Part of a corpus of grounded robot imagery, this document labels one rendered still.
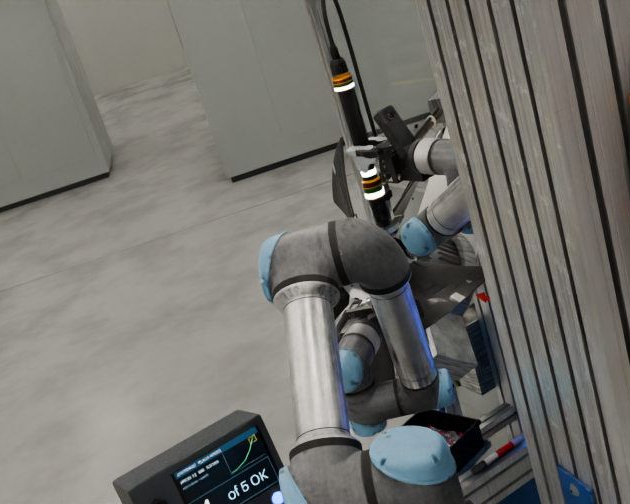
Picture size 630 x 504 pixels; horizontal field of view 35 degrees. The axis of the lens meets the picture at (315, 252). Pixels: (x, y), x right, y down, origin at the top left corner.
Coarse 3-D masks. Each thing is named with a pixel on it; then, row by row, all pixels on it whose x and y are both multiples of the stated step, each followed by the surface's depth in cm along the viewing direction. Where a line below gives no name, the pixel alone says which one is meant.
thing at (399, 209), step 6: (438, 132) 229; (408, 186) 226; (414, 186) 236; (408, 192) 232; (402, 198) 226; (408, 198) 237; (396, 204) 230; (402, 204) 234; (396, 210) 230; (402, 210) 237
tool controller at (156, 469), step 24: (216, 432) 171; (240, 432) 169; (264, 432) 171; (168, 456) 169; (192, 456) 165; (216, 456) 167; (240, 456) 169; (264, 456) 171; (120, 480) 168; (144, 480) 162; (168, 480) 163; (192, 480) 165; (216, 480) 167; (240, 480) 169; (264, 480) 170
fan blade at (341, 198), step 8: (336, 152) 256; (336, 160) 256; (336, 168) 257; (344, 168) 248; (336, 176) 258; (344, 176) 247; (336, 184) 260; (344, 184) 248; (336, 192) 262; (344, 192) 250; (336, 200) 265; (344, 200) 251; (344, 208) 259; (352, 208) 243; (352, 216) 244
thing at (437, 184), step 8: (448, 136) 262; (432, 176) 263; (440, 176) 260; (432, 184) 262; (440, 184) 259; (432, 192) 261; (440, 192) 259; (424, 200) 263; (432, 200) 260; (424, 208) 262; (472, 240) 244
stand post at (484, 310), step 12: (480, 264) 259; (480, 288) 263; (480, 300) 265; (480, 312) 268; (492, 312) 264; (480, 324) 270; (492, 324) 265; (492, 336) 268; (492, 348) 271; (492, 360) 273; (504, 360) 269; (492, 372) 276; (504, 372) 271; (504, 384) 273; (504, 396) 276; (516, 408) 275; (516, 420) 276; (516, 432) 279
